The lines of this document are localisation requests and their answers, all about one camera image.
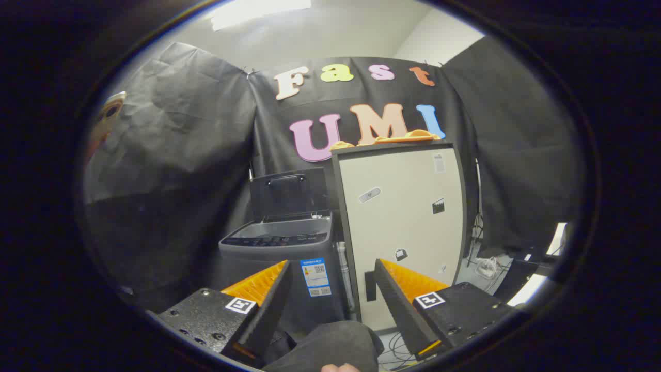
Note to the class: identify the beige cabinet with dark frame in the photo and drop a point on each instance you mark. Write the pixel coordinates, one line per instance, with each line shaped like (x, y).
(403, 232)

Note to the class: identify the dark side table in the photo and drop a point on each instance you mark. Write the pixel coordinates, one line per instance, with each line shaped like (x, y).
(521, 274)

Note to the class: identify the thin metal stand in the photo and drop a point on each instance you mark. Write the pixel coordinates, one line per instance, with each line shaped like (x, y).
(477, 217)

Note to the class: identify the grey washing machine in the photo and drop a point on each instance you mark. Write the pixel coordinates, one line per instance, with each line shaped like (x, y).
(279, 258)

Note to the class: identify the person's grey trouser leg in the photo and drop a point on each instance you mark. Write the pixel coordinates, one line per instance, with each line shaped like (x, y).
(330, 346)

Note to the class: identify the dark washing machine lid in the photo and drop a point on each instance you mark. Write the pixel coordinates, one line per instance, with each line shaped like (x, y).
(289, 194)

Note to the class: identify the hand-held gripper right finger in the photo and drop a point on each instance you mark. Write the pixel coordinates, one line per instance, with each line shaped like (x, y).
(400, 310)

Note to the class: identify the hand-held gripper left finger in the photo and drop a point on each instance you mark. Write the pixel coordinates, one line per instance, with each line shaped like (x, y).
(268, 315)

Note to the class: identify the orange shirt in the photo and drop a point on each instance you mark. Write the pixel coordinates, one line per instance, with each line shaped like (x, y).
(408, 137)

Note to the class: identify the black backdrop cloth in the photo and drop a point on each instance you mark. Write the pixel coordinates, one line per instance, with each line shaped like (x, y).
(181, 155)

